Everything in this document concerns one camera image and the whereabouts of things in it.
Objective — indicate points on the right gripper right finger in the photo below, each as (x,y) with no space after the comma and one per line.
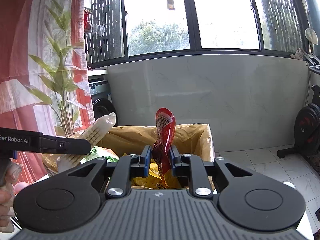
(195,169)

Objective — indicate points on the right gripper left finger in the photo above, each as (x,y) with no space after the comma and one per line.
(128,167)

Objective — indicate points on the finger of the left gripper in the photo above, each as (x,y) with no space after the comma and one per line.
(60,145)

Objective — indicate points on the yellow snack bag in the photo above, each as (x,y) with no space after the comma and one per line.
(157,180)

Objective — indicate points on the green snack packet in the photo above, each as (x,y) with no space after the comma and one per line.
(100,152)

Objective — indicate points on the red snack packet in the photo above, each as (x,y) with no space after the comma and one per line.
(165,125)

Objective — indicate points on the person left hand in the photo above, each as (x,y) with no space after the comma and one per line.
(7,197)

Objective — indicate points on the cardboard box with plastic liner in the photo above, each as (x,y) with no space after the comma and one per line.
(122,140)

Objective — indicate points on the red floral curtain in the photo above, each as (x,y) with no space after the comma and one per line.
(44,81)

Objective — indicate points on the washing machine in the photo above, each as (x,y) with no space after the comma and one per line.
(100,92)

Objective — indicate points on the black exercise bike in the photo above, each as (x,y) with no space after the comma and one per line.
(306,132)

